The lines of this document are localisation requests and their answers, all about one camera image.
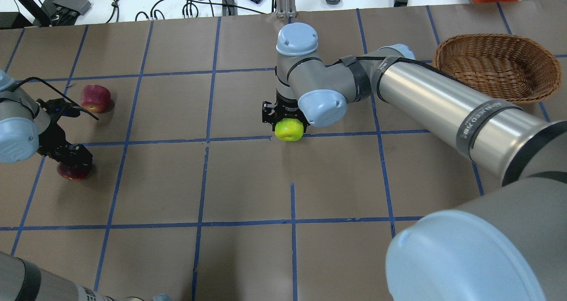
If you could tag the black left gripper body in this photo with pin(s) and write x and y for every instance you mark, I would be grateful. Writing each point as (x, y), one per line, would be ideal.
(49, 140)

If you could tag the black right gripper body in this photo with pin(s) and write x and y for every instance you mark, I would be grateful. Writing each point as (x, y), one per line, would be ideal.
(283, 112)

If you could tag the green apple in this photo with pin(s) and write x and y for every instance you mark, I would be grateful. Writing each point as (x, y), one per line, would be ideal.
(289, 130)

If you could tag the dark red apple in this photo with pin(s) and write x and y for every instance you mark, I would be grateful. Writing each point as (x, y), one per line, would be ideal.
(73, 172)

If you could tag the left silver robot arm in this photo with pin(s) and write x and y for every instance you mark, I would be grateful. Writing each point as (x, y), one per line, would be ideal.
(29, 126)

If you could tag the wicker basket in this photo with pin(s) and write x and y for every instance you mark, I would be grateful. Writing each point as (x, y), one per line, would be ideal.
(503, 66)

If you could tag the bright red apple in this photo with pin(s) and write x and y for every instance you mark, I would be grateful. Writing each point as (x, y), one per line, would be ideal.
(95, 98)

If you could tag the grey usb hub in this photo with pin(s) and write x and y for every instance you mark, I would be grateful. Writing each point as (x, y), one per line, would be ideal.
(65, 12)

